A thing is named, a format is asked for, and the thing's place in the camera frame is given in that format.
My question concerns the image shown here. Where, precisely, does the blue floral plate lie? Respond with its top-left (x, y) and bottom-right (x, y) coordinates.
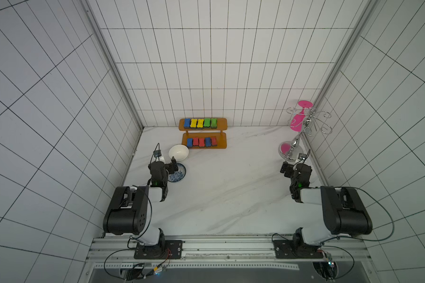
top-left (168, 163), bottom-right (187, 183)

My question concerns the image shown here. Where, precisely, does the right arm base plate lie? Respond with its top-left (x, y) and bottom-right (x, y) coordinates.
top-left (273, 240), bottom-right (323, 259)

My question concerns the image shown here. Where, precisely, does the chrome glass holder stand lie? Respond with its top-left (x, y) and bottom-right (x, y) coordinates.
top-left (278, 105), bottom-right (332, 165)

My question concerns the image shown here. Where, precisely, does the blue eraser top shelf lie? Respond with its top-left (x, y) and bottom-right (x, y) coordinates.
top-left (183, 119), bottom-right (191, 129)

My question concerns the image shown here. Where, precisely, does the yellow eraser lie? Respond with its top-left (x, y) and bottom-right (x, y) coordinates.
top-left (197, 119), bottom-right (204, 129)
top-left (190, 119), bottom-right (198, 129)

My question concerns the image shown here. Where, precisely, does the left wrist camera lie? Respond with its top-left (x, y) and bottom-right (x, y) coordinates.
top-left (153, 150), bottom-right (162, 159)

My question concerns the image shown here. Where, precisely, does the red eraser bottom right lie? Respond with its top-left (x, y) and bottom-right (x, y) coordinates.
top-left (211, 136), bottom-right (218, 147)

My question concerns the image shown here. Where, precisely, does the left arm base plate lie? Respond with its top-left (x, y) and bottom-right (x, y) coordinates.
top-left (133, 240), bottom-right (184, 260)

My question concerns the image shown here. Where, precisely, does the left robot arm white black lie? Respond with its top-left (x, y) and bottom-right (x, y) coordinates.
top-left (103, 158), bottom-right (178, 258)

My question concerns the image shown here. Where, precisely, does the white ceramic bowl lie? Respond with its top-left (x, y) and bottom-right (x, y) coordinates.
top-left (169, 145), bottom-right (189, 162)

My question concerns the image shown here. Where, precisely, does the two-tier wooden shelf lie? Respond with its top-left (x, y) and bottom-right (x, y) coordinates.
top-left (178, 118), bottom-right (228, 149)

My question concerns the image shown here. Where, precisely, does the aluminium mounting rail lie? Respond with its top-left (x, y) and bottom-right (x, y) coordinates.
top-left (86, 235), bottom-right (370, 272)

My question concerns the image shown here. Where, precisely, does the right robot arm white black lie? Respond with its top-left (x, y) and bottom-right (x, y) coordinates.
top-left (272, 161), bottom-right (373, 259)

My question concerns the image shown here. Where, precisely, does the green eraser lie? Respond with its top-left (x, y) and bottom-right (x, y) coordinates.
top-left (203, 118), bottom-right (211, 128)
top-left (210, 118), bottom-right (218, 129)

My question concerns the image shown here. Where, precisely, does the pink wine glass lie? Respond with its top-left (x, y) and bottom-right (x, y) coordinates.
top-left (290, 100), bottom-right (313, 133)

